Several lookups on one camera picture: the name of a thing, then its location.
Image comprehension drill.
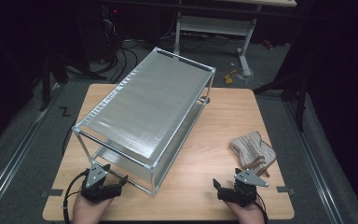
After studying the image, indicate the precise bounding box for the metal rack with grey shelves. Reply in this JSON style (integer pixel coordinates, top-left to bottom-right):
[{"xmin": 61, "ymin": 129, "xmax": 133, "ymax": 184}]
[{"xmin": 72, "ymin": 46, "xmax": 217, "ymax": 196}]

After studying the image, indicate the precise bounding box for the grey tape strip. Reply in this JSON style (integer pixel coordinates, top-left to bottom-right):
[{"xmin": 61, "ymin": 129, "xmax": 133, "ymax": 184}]
[
  {"xmin": 276, "ymin": 186, "xmax": 296, "ymax": 195},
  {"xmin": 40, "ymin": 189, "xmax": 63, "ymax": 199}
]

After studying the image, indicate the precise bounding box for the person's right hand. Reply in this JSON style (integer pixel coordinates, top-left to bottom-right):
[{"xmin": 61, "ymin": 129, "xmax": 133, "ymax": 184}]
[{"xmin": 225, "ymin": 201, "xmax": 267, "ymax": 224}]

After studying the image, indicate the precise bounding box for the striped beige cloth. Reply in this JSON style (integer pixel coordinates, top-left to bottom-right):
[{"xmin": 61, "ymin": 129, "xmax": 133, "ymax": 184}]
[{"xmin": 228, "ymin": 131, "xmax": 277, "ymax": 178}]

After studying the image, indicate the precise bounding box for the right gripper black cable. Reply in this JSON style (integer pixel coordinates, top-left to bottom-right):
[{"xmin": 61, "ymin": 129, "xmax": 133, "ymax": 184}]
[{"xmin": 255, "ymin": 192, "xmax": 269, "ymax": 224}]

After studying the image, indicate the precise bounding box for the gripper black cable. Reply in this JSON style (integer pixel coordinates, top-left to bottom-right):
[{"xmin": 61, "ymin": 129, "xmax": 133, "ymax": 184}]
[
  {"xmin": 62, "ymin": 172, "xmax": 90, "ymax": 224},
  {"xmin": 255, "ymin": 192, "xmax": 269, "ymax": 224}
]

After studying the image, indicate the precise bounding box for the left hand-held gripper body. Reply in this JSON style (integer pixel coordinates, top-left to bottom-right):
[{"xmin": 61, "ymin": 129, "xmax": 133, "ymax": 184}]
[{"xmin": 80, "ymin": 162, "xmax": 122, "ymax": 204}]

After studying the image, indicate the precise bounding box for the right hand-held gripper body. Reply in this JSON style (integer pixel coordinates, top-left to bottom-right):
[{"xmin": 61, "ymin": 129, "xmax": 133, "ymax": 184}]
[{"xmin": 217, "ymin": 169, "xmax": 269, "ymax": 208}]

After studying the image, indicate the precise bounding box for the grey floor rail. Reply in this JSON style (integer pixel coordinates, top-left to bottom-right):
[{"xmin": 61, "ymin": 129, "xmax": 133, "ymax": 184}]
[
  {"xmin": 283, "ymin": 101, "xmax": 344, "ymax": 224},
  {"xmin": 0, "ymin": 90, "xmax": 60, "ymax": 216}
]

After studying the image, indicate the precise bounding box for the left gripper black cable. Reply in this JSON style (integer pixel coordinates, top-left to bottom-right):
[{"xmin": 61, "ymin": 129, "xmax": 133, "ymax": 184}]
[{"xmin": 62, "ymin": 172, "xmax": 90, "ymax": 224}]

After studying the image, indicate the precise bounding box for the black metal stand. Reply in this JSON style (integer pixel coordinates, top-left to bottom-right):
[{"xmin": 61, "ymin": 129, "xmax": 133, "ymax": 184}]
[
  {"xmin": 253, "ymin": 73, "xmax": 309, "ymax": 132},
  {"xmin": 38, "ymin": 54, "xmax": 106, "ymax": 112}
]

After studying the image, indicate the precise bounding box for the person's left hand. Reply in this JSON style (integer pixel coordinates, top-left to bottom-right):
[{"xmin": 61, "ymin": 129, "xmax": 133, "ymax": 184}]
[{"xmin": 73, "ymin": 195, "xmax": 113, "ymax": 224}]

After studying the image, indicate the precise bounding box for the bundle of black cables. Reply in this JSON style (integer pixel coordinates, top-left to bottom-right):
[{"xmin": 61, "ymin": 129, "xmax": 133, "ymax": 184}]
[{"xmin": 101, "ymin": 6, "xmax": 139, "ymax": 83}]

